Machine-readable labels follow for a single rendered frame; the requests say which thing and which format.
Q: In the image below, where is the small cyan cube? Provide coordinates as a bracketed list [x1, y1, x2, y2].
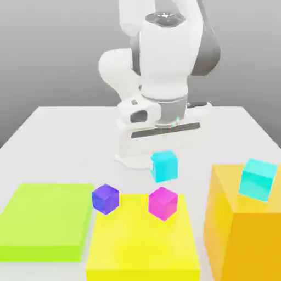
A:
[150, 150, 179, 183]
[238, 158, 279, 203]

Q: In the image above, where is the large yellow box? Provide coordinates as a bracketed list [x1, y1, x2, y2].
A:
[85, 193, 201, 281]

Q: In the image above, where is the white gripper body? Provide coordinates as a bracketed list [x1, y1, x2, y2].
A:
[130, 102, 213, 152]

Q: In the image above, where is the small magenta cube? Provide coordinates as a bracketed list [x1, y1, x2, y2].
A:
[148, 186, 178, 222]

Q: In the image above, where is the large lime green box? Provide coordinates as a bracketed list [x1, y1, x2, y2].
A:
[0, 183, 95, 262]

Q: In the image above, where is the large orange box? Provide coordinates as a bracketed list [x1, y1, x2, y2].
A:
[203, 163, 281, 281]

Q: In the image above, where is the small purple cube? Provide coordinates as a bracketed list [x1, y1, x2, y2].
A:
[91, 183, 120, 216]

